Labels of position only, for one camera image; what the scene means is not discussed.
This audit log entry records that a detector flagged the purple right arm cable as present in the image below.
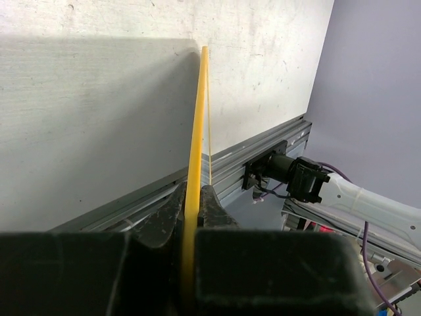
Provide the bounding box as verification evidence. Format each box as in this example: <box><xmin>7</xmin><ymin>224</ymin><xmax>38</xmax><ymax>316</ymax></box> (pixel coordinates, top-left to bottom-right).
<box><xmin>315</xmin><ymin>161</ymin><xmax>402</xmax><ymax>316</ymax></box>

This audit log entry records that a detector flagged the yellow framed small whiteboard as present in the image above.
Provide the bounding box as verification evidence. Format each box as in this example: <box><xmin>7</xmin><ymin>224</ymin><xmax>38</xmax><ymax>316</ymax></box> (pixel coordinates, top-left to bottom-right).
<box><xmin>180</xmin><ymin>46</ymin><xmax>212</xmax><ymax>315</ymax></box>

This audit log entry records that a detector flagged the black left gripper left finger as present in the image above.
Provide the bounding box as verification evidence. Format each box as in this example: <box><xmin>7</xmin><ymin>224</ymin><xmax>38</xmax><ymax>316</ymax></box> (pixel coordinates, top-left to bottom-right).
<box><xmin>126</xmin><ymin>182</ymin><xmax>187</xmax><ymax>315</ymax></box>

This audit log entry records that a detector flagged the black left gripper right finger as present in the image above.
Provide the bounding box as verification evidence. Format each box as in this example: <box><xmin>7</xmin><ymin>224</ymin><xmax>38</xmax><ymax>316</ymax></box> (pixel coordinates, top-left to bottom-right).
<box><xmin>197</xmin><ymin>185</ymin><xmax>239</xmax><ymax>228</ymax></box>

